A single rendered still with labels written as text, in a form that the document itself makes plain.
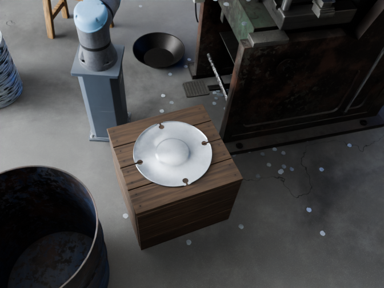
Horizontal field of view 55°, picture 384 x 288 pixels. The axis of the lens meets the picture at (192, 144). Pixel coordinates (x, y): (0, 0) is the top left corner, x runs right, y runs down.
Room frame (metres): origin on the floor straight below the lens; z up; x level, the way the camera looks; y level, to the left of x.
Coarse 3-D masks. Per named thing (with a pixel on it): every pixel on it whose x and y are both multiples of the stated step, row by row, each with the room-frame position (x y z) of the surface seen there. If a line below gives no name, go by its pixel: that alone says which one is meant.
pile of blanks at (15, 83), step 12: (0, 48) 1.26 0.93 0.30; (0, 60) 1.22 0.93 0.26; (12, 60) 1.31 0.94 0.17; (0, 72) 1.20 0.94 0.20; (12, 72) 1.26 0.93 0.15; (0, 84) 1.17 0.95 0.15; (12, 84) 1.23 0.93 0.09; (0, 96) 1.17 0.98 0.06; (12, 96) 1.20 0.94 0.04; (0, 108) 1.14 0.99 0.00
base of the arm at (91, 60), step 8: (80, 48) 1.08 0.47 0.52; (88, 48) 1.05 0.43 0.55; (104, 48) 1.07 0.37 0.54; (112, 48) 1.11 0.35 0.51; (80, 56) 1.06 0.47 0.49; (88, 56) 1.04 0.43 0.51; (96, 56) 1.05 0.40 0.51; (104, 56) 1.06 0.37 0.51; (112, 56) 1.08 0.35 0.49; (88, 64) 1.03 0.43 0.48; (96, 64) 1.03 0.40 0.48; (104, 64) 1.05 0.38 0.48; (112, 64) 1.07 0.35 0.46
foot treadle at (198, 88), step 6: (186, 84) 1.31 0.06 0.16; (192, 84) 1.31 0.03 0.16; (198, 84) 1.32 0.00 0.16; (204, 84) 1.32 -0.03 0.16; (228, 84) 1.36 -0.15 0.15; (186, 90) 1.26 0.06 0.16; (192, 90) 1.27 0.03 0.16; (198, 90) 1.27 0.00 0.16; (204, 90) 1.28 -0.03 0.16; (210, 90) 1.30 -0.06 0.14; (186, 96) 1.23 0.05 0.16; (192, 96) 1.23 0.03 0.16; (198, 96) 1.24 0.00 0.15
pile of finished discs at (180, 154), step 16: (176, 128) 0.87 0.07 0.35; (192, 128) 0.88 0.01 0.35; (144, 144) 0.78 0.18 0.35; (160, 144) 0.79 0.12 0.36; (176, 144) 0.79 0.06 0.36; (192, 144) 0.81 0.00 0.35; (208, 144) 0.82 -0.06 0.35; (144, 160) 0.71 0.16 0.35; (160, 160) 0.72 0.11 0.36; (176, 160) 0.72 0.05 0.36; (192, 160) 0.74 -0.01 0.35; (208, 160) 0.74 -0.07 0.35; (144, 176) 0.64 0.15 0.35; (160, 176) 0.65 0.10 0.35; (176, 176) 0.66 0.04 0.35; (192, 176) 0.67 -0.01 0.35
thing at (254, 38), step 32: (256, 32) 1.13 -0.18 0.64; (320, 32) 1.21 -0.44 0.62; (352, 32) 1.28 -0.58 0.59; (256, 64) 1.09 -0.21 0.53; (288, 64) 1.13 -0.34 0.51; (320, 64) 1.20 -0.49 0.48; (352, 64) 1.26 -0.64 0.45; (256, 96) 1.12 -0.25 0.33; (288, 96) 1.18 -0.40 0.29; (320, 96) 1.24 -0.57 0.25; (352, 96) 1.31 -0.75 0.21; (224, 128) 1.08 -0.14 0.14; (256, 128) 1.13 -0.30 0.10; (288, 128) 1.19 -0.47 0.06; (320, 128) 1.24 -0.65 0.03; (352, 128) 1.26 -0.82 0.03
